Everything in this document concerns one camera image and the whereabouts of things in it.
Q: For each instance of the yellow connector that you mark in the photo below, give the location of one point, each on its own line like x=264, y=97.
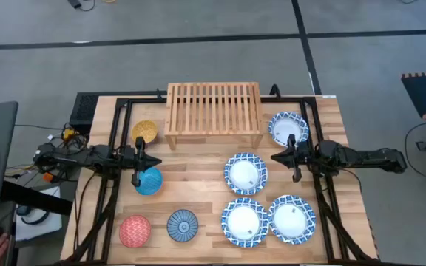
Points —
x=69, y=133

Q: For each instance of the blue white patterned paper bowl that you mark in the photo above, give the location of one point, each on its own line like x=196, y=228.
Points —
x=244, y=222
x=283, y=125
x=291, y=219
x=245, y=173

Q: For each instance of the small black table clamp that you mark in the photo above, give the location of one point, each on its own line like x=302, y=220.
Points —
x=159, y=94

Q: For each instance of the black power adapter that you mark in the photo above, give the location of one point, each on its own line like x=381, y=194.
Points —
x=74, y=3

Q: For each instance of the wooden slatted shelf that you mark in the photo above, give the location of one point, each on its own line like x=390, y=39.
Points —
x=213, y=111

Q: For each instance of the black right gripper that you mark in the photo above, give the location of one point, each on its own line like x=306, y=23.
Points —
x=300, y=157

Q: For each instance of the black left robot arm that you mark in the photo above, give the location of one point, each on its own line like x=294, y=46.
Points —
x=87, y=155

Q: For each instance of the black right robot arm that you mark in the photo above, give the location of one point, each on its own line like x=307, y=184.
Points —
x=364, y=157

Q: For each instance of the white paper sheet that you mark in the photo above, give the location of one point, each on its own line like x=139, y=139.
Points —
x=50, y=231

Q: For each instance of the dark blue striped bowl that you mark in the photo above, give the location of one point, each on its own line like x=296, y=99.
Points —
x=182, y=225

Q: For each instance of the yellow speckled bowl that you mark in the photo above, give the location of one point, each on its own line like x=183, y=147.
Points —
x=142, y=129

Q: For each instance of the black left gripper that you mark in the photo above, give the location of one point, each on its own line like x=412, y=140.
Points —
x=139, y=162

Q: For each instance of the black aluminium table frame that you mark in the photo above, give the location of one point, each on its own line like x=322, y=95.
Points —
x=287, y=99

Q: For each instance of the light blue bowl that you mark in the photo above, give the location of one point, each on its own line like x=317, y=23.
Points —
x=154, y=183

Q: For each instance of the black perforated box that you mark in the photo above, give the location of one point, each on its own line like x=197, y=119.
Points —
x=85, y=111

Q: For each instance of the orange connector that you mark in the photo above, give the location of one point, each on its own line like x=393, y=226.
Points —
x=49, y=177

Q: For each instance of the red zigzag bowl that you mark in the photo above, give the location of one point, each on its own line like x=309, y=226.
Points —
x=135, y=231

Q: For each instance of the black flat bar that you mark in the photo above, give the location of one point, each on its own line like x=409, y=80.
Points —
x=35, y=197

